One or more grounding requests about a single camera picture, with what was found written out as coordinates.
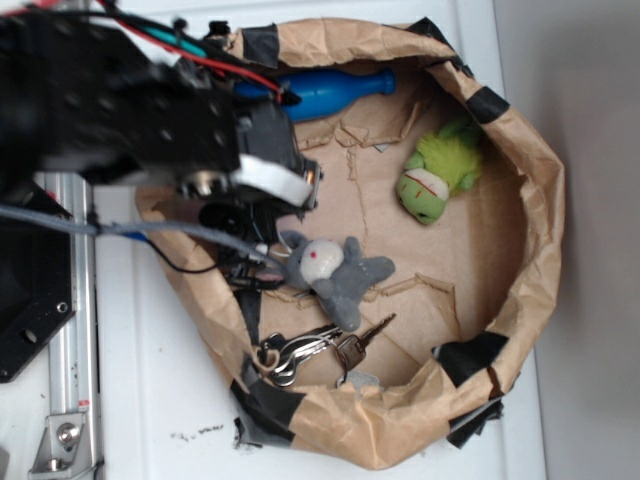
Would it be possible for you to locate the black thin cable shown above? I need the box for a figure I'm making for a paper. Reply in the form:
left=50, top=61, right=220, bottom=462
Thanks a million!
left=142, top=238, right=221, bottom=275

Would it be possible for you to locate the green plush frog toy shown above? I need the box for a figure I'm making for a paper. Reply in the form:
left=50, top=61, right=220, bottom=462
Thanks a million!
left=395, top=114, right=483, bottom=225

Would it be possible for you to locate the grey braided cable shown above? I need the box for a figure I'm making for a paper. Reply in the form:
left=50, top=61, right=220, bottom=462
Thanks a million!
left=0, top=203, right=289, bottom=274

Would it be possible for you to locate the blue plastic bottle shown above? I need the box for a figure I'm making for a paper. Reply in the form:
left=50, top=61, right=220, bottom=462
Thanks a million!
left=232, top=67, right=397, bottom=123

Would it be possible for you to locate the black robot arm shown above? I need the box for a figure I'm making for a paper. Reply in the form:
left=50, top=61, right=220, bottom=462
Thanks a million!
left=1, top=9, right=321, bottom=289

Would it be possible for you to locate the grey plush totoro toy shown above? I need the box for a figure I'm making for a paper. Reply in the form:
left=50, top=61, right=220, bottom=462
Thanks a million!
left=282, top=231, right=395, bottom=332

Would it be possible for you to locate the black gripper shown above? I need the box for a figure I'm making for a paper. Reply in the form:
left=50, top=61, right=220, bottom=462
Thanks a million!
left=176, top=97, right=320, bottom=289

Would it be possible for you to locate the aluminium extrusion rail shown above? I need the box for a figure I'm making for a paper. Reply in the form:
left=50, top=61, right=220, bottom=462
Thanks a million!
left=27, top=172, right=106, bottom=480

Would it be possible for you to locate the brown paper bag basket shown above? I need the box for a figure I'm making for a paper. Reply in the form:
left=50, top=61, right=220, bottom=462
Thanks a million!
left=157, top=18, right=565, bottom=470

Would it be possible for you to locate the bunch of keys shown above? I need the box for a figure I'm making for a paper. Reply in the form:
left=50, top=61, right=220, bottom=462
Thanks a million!
left=257, top=313, right=397, bottom=387

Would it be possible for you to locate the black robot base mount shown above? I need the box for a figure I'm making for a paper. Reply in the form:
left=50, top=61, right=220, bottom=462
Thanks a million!
left=1, top=219, right=75, bottom=383

